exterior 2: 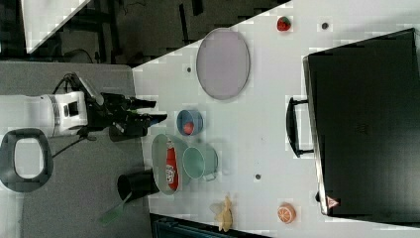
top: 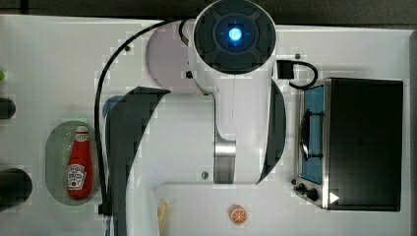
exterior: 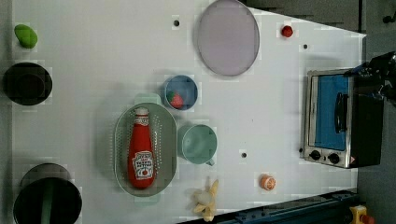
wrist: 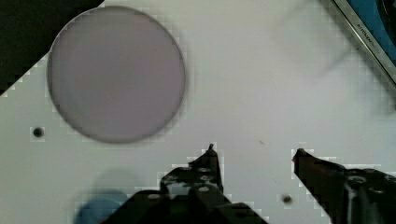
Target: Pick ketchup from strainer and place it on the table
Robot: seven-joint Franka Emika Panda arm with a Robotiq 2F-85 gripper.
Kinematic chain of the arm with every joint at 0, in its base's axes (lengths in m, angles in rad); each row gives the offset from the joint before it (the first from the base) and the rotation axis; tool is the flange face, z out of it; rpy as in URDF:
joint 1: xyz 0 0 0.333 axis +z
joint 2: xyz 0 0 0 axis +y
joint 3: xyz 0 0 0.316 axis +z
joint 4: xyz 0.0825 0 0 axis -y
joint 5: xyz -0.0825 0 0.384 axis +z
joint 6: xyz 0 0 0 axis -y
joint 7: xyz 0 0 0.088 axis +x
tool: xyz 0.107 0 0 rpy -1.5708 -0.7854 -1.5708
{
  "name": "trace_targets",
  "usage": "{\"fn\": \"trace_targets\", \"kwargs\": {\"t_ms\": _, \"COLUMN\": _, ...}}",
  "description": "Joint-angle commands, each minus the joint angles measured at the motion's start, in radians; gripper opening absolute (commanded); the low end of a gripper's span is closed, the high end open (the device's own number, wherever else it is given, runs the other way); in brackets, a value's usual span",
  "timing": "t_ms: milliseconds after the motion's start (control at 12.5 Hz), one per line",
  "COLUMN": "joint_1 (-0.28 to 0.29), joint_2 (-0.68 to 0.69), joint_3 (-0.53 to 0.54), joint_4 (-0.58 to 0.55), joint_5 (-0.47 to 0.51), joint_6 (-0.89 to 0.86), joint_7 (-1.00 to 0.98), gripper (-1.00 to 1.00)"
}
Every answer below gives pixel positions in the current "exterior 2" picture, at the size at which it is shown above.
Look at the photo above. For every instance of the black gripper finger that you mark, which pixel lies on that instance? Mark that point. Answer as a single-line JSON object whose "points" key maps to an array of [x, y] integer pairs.
{"points": [[141, 103], [153, 119]]}

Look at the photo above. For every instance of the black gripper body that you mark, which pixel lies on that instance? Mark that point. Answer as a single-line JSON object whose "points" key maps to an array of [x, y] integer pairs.
{"points": [[114, 111]]}

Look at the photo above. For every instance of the red ketchup bottle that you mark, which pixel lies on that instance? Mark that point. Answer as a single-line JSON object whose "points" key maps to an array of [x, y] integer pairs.
{"points": [[172, 177]]}

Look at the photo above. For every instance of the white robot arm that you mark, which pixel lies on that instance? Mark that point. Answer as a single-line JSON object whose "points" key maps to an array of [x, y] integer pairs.
{"points": [[40, 118]]}

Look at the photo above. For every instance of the green oval strainer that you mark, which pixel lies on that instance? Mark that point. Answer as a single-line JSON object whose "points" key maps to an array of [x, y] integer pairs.
{"points": [[159, 162]]}

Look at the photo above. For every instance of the black cylinder cup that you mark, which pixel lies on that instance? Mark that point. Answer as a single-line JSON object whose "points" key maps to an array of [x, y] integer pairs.
{"points": [[116, 135]]}

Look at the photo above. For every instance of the blue bowl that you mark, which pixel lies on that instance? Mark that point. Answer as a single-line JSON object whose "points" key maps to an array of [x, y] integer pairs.
{"points": [[185, 116]]}

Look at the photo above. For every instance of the red strawberry in bowl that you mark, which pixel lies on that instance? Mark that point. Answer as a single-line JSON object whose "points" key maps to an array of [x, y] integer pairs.
{"points": [[188, 128]]}

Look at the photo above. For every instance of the green mug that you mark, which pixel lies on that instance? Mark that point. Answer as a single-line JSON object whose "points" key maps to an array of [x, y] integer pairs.
{"points": [[200, 162]]}

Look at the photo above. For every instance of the black utensil cup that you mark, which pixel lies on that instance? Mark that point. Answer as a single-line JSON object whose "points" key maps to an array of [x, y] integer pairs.
{"points": [[137, 185]]}

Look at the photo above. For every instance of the grey round plate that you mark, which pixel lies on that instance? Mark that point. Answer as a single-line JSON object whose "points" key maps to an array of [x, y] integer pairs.
{"points": [[223, 64]]}

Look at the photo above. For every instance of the green spatula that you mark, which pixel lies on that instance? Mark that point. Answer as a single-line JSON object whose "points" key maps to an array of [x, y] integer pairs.
{"points": [[114, 212]]}

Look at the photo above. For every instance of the red strawberry toy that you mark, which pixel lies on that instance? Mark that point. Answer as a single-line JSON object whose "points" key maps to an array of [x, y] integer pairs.
{"points": [[283, 24]]}

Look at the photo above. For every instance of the orange slice toy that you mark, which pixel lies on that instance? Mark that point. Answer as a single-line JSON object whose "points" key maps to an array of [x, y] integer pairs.
{"points": [[286, 213]]}

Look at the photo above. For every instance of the black toaster oven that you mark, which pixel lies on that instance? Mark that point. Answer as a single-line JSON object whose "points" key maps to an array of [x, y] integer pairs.
{"points": [[363, 106]]}

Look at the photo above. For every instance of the blue metal frame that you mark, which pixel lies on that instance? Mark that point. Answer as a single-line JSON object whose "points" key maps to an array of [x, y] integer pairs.
{"points": [[169, 227]]}

